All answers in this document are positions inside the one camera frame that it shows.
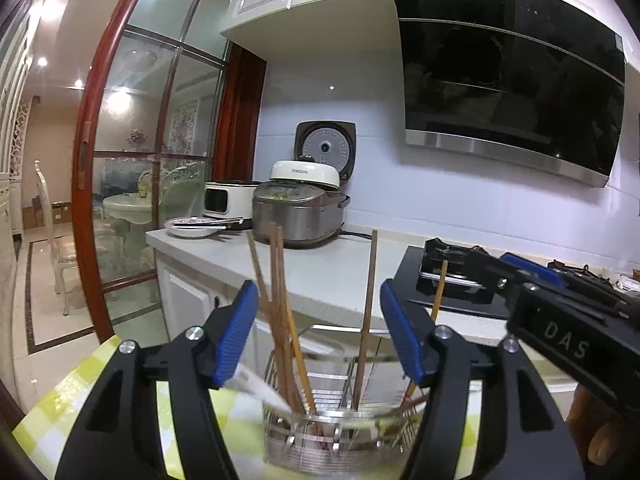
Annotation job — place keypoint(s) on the silver rice cooker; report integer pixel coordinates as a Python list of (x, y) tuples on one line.
[(300, 220)]

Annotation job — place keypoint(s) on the black glass gas cooktop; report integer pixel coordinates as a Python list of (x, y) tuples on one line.
[(410, 280)]

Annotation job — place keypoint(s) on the cardboard box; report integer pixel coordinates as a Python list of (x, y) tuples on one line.
[(47, 215)]

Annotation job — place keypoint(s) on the white plate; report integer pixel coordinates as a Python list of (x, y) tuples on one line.
[(192, 230)]

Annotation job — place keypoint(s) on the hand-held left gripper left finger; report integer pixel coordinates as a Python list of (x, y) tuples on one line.
[(235, 335)]

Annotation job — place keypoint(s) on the black range hood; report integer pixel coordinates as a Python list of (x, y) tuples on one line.
[(500, 85)]

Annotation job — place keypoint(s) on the white domed appliance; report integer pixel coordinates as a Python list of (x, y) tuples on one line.
[(305, 175)]

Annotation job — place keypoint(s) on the black burner grate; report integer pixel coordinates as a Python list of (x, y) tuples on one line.
[(580, 267), (440, 255)]

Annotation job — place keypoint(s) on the white carved cabinet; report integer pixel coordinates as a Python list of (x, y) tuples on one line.
[(12, 135)]

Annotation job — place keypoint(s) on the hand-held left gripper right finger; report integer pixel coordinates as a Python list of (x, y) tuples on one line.
[(402, 335)]

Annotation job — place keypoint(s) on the white upper kitchen cabinet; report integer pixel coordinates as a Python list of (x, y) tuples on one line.
[(310, 5)]

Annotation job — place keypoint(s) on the green checked tablecloth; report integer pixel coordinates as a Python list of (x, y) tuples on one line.
[(55, 420)]

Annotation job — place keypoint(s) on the red wooden sliding glass door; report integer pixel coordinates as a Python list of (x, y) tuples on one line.
[(87, 210)]

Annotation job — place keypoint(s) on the white kitchen counter with cabinets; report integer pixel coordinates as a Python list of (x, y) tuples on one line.
[(320, 275)]

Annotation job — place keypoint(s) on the person's right hand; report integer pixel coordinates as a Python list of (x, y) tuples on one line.
[(600, 435)]

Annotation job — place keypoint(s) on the small white countertop oven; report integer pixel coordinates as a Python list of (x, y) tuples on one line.
[(225, 205)]

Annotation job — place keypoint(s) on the white ceramic spoon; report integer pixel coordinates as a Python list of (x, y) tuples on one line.
[(255, 385)]

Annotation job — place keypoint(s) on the white carved dining chair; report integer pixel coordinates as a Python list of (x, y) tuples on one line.
[(55, 240)]

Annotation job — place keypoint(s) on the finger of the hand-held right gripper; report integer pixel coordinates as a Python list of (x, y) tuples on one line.
[(540, 270), (495, 272)]

